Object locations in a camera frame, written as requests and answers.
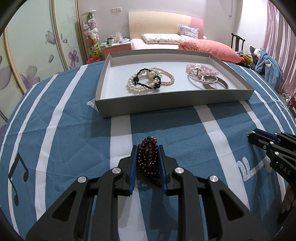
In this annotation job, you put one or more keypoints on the right hand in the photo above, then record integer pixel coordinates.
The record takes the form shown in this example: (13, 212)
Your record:
(289, 200)

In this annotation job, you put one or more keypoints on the plush toy tower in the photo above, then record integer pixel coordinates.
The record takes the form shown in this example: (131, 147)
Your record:
(91, 36)

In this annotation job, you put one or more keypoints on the white floral pillow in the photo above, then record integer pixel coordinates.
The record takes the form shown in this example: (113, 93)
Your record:
(154, 38)

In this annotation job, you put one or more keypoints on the folded salmon quilt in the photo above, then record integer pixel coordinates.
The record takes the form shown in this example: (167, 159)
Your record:
(221, 51)

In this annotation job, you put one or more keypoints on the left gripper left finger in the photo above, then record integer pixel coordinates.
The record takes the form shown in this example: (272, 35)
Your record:
(88, 209)

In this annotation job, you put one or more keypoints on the red waste basket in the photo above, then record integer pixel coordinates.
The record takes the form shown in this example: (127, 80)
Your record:
(93, 60)

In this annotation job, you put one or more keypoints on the blue white striped tablecloth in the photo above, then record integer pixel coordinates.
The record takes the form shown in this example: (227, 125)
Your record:
(54, 136)

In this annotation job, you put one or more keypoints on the floral sliding door wardrobe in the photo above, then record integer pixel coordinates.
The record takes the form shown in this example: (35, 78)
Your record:
(41, 39)

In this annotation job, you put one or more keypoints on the lilac square cushion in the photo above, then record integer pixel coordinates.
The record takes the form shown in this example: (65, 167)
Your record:
(188, 32)

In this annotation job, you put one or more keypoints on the dark wooden chair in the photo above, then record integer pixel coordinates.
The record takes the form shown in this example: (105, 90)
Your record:
(237, 42)

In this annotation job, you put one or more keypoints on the grey cardboard tray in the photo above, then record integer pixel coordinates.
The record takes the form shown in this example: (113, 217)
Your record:
(147, 80)

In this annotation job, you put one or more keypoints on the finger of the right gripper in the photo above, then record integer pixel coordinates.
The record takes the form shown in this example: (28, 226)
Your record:
(261, 138)

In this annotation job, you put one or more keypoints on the pink white nightstand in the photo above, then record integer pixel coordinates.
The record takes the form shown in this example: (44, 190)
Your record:
(117, 47)

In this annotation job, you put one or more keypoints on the pink curtain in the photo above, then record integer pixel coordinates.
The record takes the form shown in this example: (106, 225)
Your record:
(279, 42)

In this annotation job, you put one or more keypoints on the blue fleece garment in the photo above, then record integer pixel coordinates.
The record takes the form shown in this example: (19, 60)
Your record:
(273, 74)

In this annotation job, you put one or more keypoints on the wall power socket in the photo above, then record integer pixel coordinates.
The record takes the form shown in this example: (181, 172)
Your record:
(116, 9)

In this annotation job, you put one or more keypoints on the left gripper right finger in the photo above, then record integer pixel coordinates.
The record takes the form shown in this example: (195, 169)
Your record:
(206, 206)

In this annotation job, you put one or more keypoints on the pink bed with headboard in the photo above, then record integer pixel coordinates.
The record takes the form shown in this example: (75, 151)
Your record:
(142, 22)

